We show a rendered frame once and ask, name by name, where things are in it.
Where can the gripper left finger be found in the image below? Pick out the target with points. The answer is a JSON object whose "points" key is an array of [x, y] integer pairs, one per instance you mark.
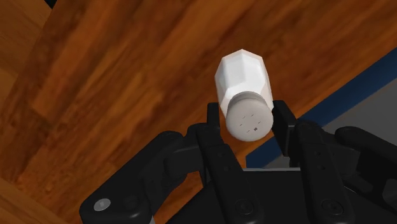
{"points": [[217, 155]]}

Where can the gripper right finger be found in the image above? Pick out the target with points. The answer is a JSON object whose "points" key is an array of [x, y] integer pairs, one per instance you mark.
{"points": [[313, 155]]}

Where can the white salt shaker grey lid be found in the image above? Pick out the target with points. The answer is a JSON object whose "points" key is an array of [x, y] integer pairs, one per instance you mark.
{"points": [[245, 80]]}

